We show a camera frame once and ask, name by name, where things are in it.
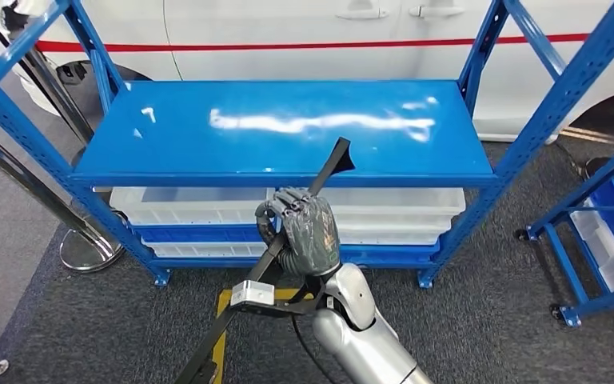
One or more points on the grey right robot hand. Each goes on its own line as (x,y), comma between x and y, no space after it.
(309,233)

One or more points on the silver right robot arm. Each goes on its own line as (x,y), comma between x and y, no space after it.
(360,344)

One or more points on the white car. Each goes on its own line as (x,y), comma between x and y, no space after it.
(286,32)

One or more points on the blue steel shelf rack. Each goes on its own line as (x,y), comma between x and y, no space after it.
(603,303)
(180,154)

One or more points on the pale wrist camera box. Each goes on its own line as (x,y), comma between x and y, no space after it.
(252,293)

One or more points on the yellow floor tape square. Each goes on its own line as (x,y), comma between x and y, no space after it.
(224,302)

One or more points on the long black plastic part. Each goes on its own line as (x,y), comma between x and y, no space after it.
(333,164)

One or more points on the white plastic bin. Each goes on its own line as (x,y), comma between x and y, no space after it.
(391,201)
(190,204)
(206,249)
(391,230)
(603,254)

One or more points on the chrome stanchion post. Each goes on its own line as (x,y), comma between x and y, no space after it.
(58,95)
(92,249)

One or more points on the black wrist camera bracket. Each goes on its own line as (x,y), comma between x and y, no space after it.
(296,308)

